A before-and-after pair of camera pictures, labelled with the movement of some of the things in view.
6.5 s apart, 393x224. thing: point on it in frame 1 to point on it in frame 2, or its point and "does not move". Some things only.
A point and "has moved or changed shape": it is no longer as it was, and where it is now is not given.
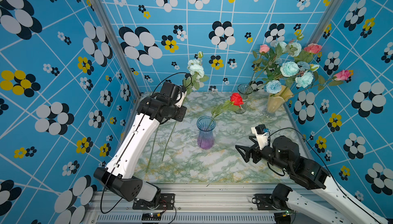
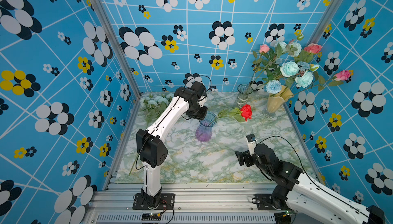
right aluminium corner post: x=331 y=9 does not move
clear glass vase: x=244 y=90 does not move
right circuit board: x=283 y=218 does not move
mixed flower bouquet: x=287 y=66 does not move
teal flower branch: x=196 y=68 to x=169 y=96
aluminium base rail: x=220 y=204 does not move
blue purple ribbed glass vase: x=205 y=125 has moved or changed shape
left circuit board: x=151 y=216 does not move
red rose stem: x=234 y=104 to x=244 y=113
